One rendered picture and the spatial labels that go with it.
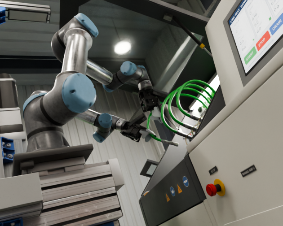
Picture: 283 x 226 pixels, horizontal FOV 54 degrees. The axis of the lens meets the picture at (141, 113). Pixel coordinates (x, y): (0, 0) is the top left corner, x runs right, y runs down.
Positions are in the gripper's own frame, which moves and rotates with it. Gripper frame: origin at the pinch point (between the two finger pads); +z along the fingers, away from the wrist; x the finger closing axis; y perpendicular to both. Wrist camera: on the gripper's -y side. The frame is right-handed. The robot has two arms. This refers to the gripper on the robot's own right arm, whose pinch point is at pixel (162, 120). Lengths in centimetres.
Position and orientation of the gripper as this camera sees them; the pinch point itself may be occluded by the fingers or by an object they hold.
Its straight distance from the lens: 147.5
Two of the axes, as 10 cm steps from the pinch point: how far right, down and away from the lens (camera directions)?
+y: -9.2, 1.5, -3.8
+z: 3.1, 8.5, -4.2
